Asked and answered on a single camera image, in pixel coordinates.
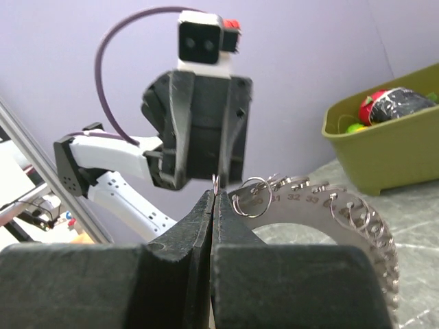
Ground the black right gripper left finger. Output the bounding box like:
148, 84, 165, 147
1, 191, 215, 328

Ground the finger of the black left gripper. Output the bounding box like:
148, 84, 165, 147
141, 70, 195, 191
219, 76, 252, 187

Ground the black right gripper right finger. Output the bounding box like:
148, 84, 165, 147
211, 193, 393, 328

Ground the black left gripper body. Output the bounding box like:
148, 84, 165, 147
187, 73, 230, 182

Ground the metal disc with key rings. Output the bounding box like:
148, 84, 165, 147
228, 175, 400, 323

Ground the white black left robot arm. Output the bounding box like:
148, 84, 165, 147
54, 70, 253, 241

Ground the green toy fruit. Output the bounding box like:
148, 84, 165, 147
346, 123, 367, 134

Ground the red dragon fruit toy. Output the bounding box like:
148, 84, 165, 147
358, 89, 387, 126

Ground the black wrapped cylinder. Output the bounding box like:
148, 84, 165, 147
368, 87, 436, 123

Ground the olive green plastic bin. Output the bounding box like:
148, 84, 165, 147
322, 64, 438, 195

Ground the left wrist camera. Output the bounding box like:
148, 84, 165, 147
177, 10, 241, 79

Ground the aluminium rail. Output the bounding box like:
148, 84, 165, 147
1, 99, 114, 243

